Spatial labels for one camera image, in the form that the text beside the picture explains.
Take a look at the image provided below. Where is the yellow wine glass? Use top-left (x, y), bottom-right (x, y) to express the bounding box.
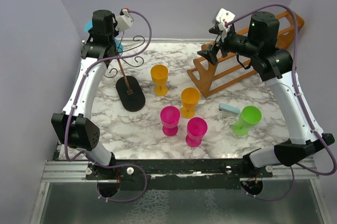
top-left (181, 87), bottom-right (200, 119)
top-left (151, 64), bottom-right (169, 96)

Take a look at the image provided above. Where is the light blue eraser block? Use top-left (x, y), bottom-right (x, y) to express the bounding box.
top-left (219, 103), bottom-right (241, 116)

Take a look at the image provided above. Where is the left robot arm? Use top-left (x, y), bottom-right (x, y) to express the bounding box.
top-left (51, 9), bottom-right (133, 179)

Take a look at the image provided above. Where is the blue wine glass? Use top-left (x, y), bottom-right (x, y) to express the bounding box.
top-left (84, 20), bottom-right (124, 56)

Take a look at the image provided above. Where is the wooden dish rack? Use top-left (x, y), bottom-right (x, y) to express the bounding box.
top-left (187, 9), bottom-right (305, 99)

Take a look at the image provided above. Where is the pink wine glass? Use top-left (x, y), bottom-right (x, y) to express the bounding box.
top-left (185, 117), bottom-right (208, 148)
top-left (160, 106), bottom-right (181, 137)

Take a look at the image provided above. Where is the black base frame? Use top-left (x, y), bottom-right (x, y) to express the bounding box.
top-left (86, 159), bottom-right (272, 191)

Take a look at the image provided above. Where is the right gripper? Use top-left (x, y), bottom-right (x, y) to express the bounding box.
top-left (197, 25), bottom-right (260, 65)

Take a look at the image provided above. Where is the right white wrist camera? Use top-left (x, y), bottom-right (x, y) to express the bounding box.
top-left (215, 8), bottom-right (235, 29)

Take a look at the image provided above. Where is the metal wine glass rack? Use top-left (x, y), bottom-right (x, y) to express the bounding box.
top-left (104, 35), bottom-right (146, 113)

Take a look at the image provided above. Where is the green wine glass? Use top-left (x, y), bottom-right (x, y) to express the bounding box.
top-left (232, 105), bottom-right (262, 137)

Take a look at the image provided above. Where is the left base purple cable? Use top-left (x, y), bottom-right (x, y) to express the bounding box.
top-left (96, 162), bottom-right (150, 203)

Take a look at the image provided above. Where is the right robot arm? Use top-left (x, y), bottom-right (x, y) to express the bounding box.
top-left (198, 8), bottom-right (335, 177)

